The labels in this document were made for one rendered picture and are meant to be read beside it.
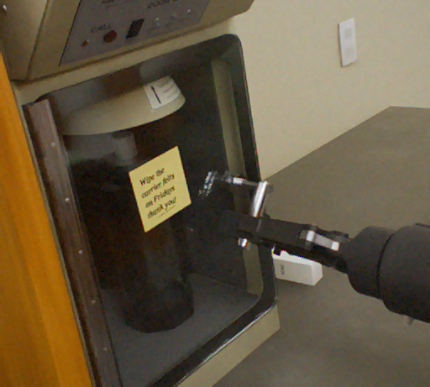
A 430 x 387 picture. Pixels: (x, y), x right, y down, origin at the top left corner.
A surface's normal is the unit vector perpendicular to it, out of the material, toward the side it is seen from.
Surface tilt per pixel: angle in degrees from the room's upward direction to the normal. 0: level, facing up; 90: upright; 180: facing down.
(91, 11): 135
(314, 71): 90
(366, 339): 0
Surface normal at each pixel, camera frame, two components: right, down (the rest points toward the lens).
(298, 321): -0.16, -0.92
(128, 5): 0.62, 0.75
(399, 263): -0.62, -0.29
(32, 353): -0.67, 0.36
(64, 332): 0.72, 0.13
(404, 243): -0.47, -0.63
